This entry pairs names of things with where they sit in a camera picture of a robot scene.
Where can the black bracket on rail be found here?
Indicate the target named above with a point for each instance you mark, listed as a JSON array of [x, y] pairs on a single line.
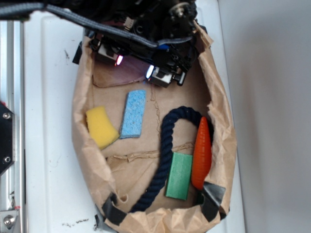
[[7, 138]]

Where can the green block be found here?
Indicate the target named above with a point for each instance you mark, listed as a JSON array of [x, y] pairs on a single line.
[[179, 176]]

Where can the yellow sponge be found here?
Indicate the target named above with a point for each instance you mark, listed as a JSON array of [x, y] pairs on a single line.
[[100, 127]]

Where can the brown paper bag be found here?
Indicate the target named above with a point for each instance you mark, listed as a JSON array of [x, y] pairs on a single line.
[[119, 174]]

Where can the aluminium rail frame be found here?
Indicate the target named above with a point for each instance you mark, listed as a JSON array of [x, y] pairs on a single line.
[[12, 182]]

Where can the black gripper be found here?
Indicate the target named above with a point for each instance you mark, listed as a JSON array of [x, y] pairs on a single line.
[[158, 32]]

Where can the orange plastic carrot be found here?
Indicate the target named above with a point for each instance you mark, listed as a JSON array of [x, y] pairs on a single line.
[[202, 155]]

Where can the blue sponge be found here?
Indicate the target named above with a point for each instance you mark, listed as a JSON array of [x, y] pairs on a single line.
[[133, 114]]

